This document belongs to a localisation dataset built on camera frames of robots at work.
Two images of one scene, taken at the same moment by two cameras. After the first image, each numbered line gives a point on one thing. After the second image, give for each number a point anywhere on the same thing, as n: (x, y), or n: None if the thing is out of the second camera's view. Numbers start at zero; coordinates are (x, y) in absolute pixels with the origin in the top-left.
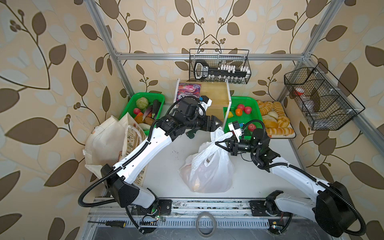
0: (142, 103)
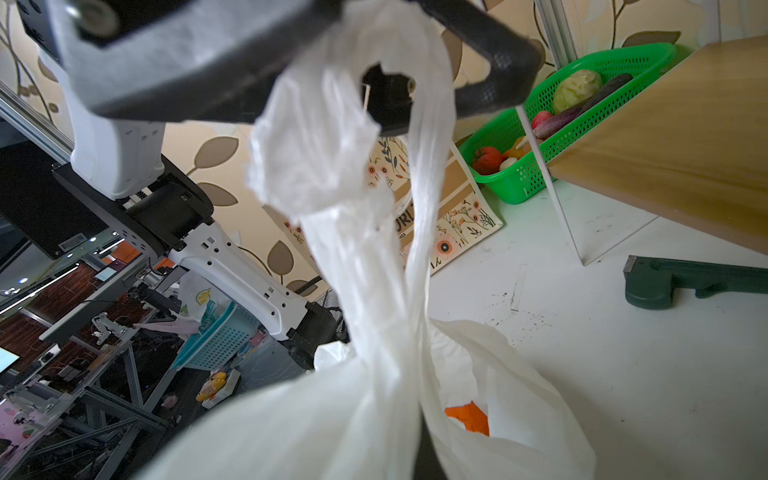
0: (575, 89)
